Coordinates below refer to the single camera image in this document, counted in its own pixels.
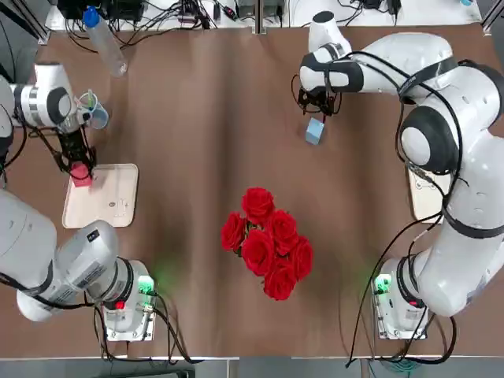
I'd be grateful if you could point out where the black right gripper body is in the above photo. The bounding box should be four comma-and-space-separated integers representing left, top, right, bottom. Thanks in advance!
301, 87, 336, 105

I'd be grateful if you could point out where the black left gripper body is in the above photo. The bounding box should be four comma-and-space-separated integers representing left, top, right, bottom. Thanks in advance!
57, 127, 91, 159

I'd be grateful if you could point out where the red foam block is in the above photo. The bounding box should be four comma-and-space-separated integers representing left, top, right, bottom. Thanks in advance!
70, 162, 94, 190

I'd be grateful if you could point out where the blue foam block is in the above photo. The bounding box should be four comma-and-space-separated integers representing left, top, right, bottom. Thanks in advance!
305, 117, 328, 146

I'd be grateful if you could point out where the clear measuring cup with pens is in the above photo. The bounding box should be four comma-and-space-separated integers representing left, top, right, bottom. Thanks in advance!
76, 89, 110, 132

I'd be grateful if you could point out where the beige tray with small print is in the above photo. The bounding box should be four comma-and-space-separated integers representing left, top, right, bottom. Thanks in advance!
61, 162, 140, 230

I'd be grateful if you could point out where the clear plastic bottle blue cap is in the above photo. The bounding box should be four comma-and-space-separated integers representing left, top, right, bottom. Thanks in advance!
81, 5, 129, 79

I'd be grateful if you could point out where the beige tray with bear print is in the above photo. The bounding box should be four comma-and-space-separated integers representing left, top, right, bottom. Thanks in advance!
406, 165, 452, 224

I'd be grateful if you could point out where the black electronics box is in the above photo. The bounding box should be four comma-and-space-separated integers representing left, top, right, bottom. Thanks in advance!
57, 0, 143, 20

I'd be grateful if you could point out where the red rose bouquet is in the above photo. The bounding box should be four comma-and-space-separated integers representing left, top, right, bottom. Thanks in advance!
220, 186, 315, 302

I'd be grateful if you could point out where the white side table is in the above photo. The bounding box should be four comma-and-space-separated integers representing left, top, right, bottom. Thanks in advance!
44, 0, 484, 29

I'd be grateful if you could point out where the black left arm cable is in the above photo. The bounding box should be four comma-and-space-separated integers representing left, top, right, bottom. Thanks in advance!
0, 117, 68, 186

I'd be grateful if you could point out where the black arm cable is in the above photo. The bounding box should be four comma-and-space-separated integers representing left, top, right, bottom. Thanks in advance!
0, 117, 68, 186
345, 50, 473, 369

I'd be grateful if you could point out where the aluminium frame post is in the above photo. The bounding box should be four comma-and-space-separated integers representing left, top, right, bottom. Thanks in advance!
253, 0, 265, 35

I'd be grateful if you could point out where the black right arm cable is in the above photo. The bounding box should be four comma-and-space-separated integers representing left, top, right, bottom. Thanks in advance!
345, 50, 473, 369

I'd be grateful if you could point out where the black base cable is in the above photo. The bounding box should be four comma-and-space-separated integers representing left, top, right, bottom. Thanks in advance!
92, 290, 206, 365

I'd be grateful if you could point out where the teal cable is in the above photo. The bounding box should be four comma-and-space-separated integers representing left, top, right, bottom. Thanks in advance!
369, 361, 428, 378

